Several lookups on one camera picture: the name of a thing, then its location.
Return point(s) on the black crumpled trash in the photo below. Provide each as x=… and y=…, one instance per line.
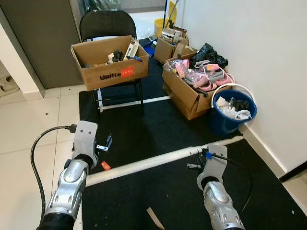
x=240, y=103

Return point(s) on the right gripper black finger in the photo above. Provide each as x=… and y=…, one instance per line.
x=192, y=166

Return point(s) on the small white carton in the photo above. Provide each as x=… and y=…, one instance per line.
x=132, y=49

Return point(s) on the white crumpled paper trash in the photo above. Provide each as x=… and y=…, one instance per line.
x=224, y=105

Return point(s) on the small open cardboard box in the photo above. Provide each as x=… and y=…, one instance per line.
x=165, y=50

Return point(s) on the black folding chair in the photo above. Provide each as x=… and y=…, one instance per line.
x=108, y=24

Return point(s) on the black floor mat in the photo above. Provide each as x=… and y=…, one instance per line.
x=144, y=129
x=177, y=201

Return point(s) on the long white pipe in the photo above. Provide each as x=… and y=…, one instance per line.
x=158, y=161

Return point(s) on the large open cardboard box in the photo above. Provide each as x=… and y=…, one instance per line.
x=184, y=98

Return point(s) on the cardboard box with Unitree print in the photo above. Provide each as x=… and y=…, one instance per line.
x=115, y=74

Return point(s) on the dark grey door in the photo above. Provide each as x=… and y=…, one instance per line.
x=43, y=43

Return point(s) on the beige slippers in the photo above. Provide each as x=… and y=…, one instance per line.
x=8, y=86

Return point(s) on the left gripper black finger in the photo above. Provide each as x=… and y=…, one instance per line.
x=110, y=142

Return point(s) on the small red wrapper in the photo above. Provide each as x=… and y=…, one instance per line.
x=105, y=166

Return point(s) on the blue bucket rubbish bin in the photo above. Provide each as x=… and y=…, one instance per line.
x=225, y=124

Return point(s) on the brown cardboard strip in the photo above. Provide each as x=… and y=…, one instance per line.
x=154, y=218

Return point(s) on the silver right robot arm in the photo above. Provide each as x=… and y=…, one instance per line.
x=220, y=206

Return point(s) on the yellow mop bucket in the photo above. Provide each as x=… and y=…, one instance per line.
x=160, y=25

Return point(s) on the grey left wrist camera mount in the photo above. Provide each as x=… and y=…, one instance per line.
x=85, y=136

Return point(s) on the black plastic bag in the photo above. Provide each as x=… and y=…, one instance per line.
x=211, y=55

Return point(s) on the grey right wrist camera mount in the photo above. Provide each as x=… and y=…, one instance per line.
x=215, y=163

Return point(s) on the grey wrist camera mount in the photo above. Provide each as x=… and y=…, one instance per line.
x=85, y=136
x=215, y=163

